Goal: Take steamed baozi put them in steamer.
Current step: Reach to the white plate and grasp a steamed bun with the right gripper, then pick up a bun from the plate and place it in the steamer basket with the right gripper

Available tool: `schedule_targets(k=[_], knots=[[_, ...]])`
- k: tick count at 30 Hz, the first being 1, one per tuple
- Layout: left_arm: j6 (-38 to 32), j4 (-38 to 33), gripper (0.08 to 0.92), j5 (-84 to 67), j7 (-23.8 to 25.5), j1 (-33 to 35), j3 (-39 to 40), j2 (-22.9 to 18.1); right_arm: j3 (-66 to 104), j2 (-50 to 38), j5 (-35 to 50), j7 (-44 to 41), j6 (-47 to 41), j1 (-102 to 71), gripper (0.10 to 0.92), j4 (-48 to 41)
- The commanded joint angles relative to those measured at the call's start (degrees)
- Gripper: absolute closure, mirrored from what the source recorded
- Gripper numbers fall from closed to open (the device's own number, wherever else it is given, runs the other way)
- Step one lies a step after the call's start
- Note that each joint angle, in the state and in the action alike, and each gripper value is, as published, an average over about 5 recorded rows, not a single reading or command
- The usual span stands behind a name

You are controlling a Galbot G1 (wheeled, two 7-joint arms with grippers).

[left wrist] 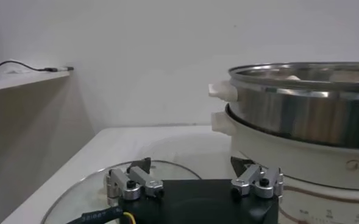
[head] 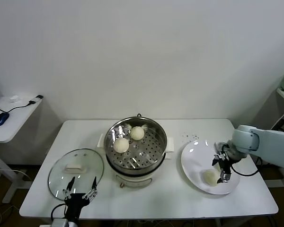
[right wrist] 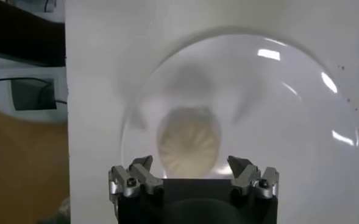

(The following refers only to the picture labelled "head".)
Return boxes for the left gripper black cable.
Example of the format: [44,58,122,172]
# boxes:
[51,203,67,222]

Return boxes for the white floor cable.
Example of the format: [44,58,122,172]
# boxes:
[0,166,33,182]

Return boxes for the glass lid with white handle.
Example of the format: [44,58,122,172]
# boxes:
[48,148,105,201]

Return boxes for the white electric cooker pot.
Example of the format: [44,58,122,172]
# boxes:
[106,151,173,190]

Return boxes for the scattered dark crumbs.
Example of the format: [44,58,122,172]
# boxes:
[181,133,201,142]

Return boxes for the stainless steel steamer basket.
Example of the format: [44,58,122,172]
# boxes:
[97,116,176,172]

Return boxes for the blue computer mouse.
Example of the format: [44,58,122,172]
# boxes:
[0,112,11,126]

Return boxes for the white side desk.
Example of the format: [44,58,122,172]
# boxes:
[0,95,44,204]

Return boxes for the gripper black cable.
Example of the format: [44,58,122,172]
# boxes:
[51,203,67,222]
[231,163,258,177]

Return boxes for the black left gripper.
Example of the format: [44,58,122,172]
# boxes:
[62,176,98,220]

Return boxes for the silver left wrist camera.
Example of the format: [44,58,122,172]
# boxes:
[51,218,71,227]

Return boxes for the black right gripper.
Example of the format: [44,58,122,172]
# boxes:
[212,144,237,184]

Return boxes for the white round plate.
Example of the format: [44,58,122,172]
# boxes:
[181,140,241,196]

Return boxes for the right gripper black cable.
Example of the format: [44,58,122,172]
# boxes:
[231,163,258,177]

